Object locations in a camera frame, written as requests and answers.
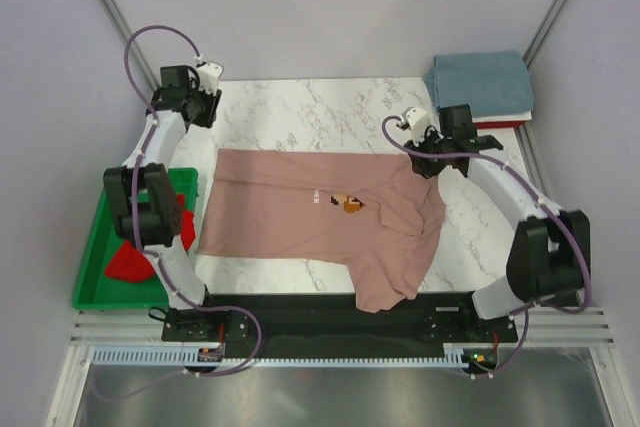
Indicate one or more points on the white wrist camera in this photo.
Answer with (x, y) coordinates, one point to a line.
(415, 120)
(209, 74)

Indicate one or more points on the folded red t-shirt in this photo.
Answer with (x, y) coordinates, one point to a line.
(495, 125)

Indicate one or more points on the green plastic tray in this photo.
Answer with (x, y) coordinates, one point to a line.
(113, 274)

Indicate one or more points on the pink printed t-shirt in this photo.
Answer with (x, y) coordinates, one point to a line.
(368, 212)

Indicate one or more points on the right aluminium frame post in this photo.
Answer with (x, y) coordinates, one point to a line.
(544, 30)

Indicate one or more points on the aluminium front rail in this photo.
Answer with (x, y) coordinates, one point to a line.
(540, 327)

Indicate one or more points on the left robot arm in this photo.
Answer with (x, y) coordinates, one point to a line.
(164, 129)

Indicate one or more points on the white slotted cable duct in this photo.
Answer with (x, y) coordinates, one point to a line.
(230, 356)

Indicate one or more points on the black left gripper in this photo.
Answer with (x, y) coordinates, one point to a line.
(213, 102)

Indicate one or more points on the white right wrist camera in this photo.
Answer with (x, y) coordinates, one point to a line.
(415, 120)

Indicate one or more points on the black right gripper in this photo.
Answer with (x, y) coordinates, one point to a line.
(420, 166)

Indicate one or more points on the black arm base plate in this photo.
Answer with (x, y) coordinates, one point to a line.
(235, 317)

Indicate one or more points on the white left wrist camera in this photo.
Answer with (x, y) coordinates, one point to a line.
(209, 74)

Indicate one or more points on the aluminium frame post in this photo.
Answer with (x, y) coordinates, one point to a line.
(544, 30)
(124, 31)

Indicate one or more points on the left aluminium frame post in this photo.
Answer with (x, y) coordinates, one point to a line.
(124, 31)

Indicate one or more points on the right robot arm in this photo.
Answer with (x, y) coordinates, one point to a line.
(550, 251)

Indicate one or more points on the folded blue t-shirt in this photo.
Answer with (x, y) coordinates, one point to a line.
(492, 84)

